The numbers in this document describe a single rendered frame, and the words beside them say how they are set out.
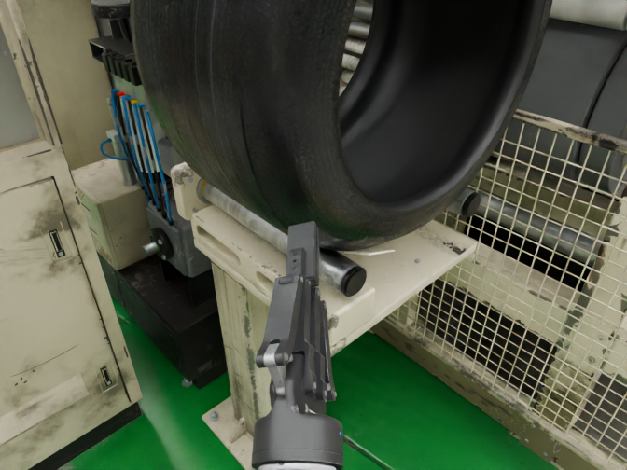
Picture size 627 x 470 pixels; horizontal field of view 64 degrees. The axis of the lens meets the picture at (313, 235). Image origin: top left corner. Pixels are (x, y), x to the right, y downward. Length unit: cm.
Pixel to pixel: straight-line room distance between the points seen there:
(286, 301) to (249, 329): 75
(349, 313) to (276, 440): 31
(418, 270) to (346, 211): 31
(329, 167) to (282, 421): 25
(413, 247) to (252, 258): 30
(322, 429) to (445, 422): 125
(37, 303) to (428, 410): 113
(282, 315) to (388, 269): 43
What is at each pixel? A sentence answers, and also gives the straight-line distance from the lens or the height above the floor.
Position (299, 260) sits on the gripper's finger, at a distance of 49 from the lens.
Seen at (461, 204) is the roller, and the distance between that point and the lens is 85.
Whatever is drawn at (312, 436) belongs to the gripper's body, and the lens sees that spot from 42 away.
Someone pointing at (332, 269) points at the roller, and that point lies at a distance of 67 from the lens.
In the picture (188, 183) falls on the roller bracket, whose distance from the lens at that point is 86.
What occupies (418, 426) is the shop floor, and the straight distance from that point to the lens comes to 163.
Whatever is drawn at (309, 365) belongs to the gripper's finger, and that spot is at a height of 100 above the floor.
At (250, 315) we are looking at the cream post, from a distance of 116.
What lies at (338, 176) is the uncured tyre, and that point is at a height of 108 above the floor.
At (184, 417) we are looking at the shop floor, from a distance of 167.
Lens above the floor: 134
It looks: 36 degrees down
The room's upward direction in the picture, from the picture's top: straight up
